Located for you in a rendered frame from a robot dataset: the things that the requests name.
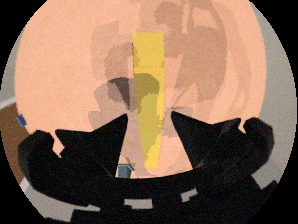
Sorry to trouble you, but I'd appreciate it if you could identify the blue rectangular block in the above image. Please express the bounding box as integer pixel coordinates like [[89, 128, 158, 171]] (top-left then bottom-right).
[[16, 115, 28, 127]]

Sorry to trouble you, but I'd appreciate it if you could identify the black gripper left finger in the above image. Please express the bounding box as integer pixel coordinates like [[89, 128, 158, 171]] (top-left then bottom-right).
[[55, 115, 128, 177]]

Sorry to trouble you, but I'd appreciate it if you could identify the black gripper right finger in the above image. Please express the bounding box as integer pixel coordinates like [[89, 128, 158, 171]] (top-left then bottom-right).
[[172, 112, 241, 169]]

